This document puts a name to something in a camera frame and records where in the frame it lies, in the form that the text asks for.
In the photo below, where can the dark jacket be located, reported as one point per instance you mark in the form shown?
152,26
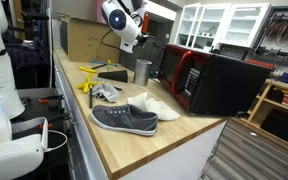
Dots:
27,60

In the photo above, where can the black wedge hex key holder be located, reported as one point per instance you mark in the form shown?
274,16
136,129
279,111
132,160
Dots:
117,76

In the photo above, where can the black tool pegboard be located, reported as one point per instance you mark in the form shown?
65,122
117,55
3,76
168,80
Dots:
284,36

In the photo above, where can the dark grey mesh panel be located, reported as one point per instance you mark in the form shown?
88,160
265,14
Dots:
127,61

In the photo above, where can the white table drawer cabinet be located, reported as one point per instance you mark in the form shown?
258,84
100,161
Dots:
80,150

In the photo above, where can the cream white cloth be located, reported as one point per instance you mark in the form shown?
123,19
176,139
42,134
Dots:
154,106

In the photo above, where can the red and black microwave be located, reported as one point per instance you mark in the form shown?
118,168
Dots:
224,83

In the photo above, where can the white VR headset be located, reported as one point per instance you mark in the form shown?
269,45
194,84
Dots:
14,156

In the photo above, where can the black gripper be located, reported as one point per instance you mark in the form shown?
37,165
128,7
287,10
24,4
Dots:
143,36

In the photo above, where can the red canister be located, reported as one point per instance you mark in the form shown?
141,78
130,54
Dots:
146,21

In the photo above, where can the blue tool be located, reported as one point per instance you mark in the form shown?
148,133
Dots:
99,62

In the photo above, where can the white glass-door cabinet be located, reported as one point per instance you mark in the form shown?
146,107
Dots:
217,23

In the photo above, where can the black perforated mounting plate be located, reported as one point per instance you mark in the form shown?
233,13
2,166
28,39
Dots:
30,110

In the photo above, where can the grey canvas sneaker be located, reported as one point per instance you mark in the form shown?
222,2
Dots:
127,118

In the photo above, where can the silver cylindrical container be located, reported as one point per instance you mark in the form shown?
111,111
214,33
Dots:
142,71

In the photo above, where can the grey knit cloth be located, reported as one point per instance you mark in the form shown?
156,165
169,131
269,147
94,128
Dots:
107,92

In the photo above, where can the wooden shelf unit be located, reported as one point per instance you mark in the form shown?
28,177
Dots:
267,100

